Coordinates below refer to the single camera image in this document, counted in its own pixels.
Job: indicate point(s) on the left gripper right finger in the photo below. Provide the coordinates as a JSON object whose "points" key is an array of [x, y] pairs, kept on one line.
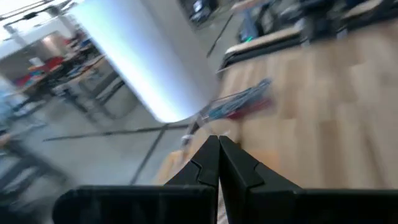
{"points": [[248, 193]]}

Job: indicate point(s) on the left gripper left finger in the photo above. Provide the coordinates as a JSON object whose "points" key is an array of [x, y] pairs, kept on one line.
{"points": [[192, 193]]}

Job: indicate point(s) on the white shade wooden base lamp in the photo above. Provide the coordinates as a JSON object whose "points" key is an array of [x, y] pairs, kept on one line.
{"points": [[149, 56]]}

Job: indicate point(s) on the cluttered background workbench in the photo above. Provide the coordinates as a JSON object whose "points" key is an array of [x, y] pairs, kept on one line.
{"points": [[53, 71]]}

